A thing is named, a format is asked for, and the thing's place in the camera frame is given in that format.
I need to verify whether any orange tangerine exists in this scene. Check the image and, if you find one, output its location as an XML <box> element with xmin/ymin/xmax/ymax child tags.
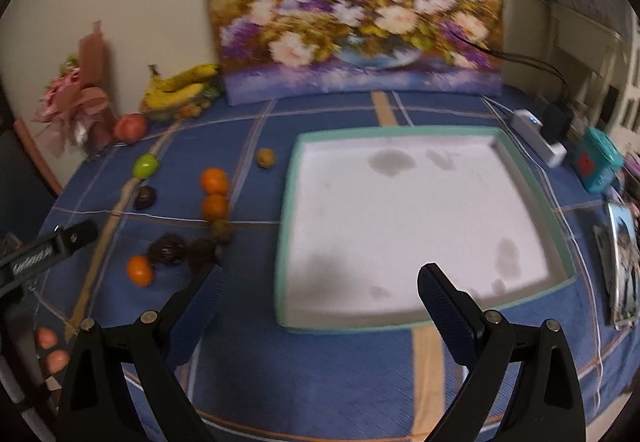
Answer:
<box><xmin>201</xmin><ymin>194</ymin><xmax>229</xmax><ymax>222</ymax></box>
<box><xmin>200</xmin><ymin>168</ymin><xmax>230</xmax><ymax>197</ymax></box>
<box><xmin>126</xmin><ymin>254</ymin><xmax>154</xmax><ymax>287</ymax></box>

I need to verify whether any left hand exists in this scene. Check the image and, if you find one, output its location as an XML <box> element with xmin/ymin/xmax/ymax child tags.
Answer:
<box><xmin>35</xmin><ymin>327</ymin><xmax>70</xmax><ymax>377</ymax></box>

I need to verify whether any dark wrinkled date wide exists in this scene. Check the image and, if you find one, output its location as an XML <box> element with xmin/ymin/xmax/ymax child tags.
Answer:
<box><xmin>146</xmin><ymin>233</ymin><xmax>188</xmax><ymax>266</ymax></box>

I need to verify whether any smartphone on stand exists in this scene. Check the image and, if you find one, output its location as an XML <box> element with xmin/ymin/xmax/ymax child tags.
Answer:
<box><xmin>593</xmin><ymin>202</ymin><xmax>639</xmax><ymax>330</ymax></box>

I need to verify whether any dark wrinkled date long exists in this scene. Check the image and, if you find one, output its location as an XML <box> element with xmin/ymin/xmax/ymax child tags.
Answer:
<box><xmin>186</xmin><ymin>238</ymin><xmax>218</xmax><ymax>277</ymax></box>

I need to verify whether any olive green small fruit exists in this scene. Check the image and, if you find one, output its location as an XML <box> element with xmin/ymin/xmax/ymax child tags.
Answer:
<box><xmin>209</xmin><ymin>219</ymin><xmax>233</xmax><ymax>245</ymax></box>

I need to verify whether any dark avocado far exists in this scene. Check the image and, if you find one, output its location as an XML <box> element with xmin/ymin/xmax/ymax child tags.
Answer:
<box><xmin>132</xmin><ymin>185</ymin><xmax>157</xmax><ymax>211</ymax></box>

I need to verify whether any small green apple far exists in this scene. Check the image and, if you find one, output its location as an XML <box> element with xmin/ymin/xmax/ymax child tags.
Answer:
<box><xmin>132</xmin><ymin>154</ymin><xmax>160</xmax><ymax>181</ymax></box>

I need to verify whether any orange tangerine top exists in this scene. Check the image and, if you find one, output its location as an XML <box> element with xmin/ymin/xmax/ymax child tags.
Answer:
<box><xmin>200</xmin><ymin>168</ymin><xmax>230</xmax><ymax>197</ymax></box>

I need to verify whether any teal toy box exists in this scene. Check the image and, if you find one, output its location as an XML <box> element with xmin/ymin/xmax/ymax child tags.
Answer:
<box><xmin>572</xmin><ymin>128</ymin><xmax>624</xmax><ymax>194</ymax></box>

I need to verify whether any teal white shallow tray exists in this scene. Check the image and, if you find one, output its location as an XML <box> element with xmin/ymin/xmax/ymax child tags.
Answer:
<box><xmin>273</xmin><ymin>125</ymin><xmax>575</xmax><ymax>332</ymax></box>

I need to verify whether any red apple front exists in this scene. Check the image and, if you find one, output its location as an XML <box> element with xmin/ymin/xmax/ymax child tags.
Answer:
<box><xmin>114</xmin><ymin>113</ymin><xmax>148</xmax><ymax>144</ymax></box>

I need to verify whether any white power strip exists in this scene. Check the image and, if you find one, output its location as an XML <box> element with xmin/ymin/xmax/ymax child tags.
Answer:
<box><xmin>511</xmin><ymin>109</ymin><xmax>567</xmax><ymax>169</ymax></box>

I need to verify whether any pink flower bouquet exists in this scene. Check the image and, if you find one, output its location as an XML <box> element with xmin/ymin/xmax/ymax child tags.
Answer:
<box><xmin>34</xmin><ymin>21</ymin><xmax>116</xmax><ymax>158</ymax></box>

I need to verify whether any black power adapter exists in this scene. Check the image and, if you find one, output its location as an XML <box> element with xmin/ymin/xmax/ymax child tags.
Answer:
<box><xmin>540</xmin><ymin>102</ymin><xmax>574</xmax><ymax>145</ymax></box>

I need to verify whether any brown kiwi near tray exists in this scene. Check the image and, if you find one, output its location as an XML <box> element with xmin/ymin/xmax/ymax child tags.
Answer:
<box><xmin>255</xmin><ymin>148</ymin><xmax>277</xmax><ymax>170</ymax></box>

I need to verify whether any yellow banana lower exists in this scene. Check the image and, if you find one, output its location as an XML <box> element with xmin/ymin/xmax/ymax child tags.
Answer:
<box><xmin>140</xmin><ymin>83</ymin><xmax>205</xmax><ymax>113</ymax></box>

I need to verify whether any yellow banana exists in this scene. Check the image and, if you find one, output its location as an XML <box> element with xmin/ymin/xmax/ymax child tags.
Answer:
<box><xmin>149</xmin><ymin>62</ymin><xmax>218</xmax><ymax>93</ymax></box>
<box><xmin>140</xmin><ymin>83</ymin><xmax>205</xmax><ymax>113</ymax></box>

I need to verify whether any clear glass fruit bowl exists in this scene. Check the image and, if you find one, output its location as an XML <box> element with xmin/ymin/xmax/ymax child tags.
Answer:
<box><xmin>139</xmin><ymin>83</ymin><xmax>220</xmax><ymax>122</ymax></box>

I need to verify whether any yellow banana upper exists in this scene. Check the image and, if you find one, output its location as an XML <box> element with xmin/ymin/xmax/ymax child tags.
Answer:
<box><xmin>149</xmin><ymin>62</ymin><xmax>218</xmax><ymax>93</ymax></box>

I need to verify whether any white lattice chair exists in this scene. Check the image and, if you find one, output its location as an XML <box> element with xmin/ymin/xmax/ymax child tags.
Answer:
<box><xmin>502</xmin><ymin>0</ymin><xmax>639</xmax><ymax>139</ymax></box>

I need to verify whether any floral oil painting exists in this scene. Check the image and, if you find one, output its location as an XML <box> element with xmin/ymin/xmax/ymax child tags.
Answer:
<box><xmin>207</xmin><ymin>0</ymin><xmax>502</xmax><ymax>105</ymax></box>

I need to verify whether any black cable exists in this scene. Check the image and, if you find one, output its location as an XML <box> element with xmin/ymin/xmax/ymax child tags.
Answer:
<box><xmin>444</xmin><ymin>20</ymin><xmax>572</xmax><ymax>108</ymax></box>

